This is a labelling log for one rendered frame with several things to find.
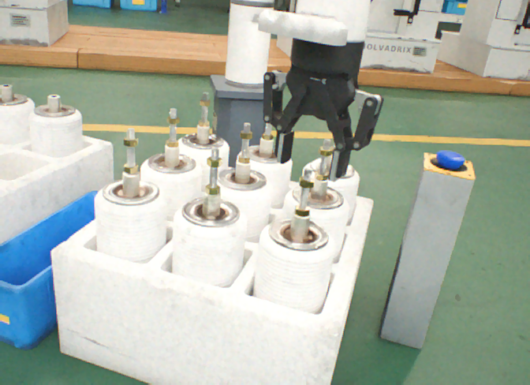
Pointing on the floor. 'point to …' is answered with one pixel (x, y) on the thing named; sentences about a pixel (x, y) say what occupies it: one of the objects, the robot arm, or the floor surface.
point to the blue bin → (36, 274)
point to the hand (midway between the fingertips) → (310, 160)
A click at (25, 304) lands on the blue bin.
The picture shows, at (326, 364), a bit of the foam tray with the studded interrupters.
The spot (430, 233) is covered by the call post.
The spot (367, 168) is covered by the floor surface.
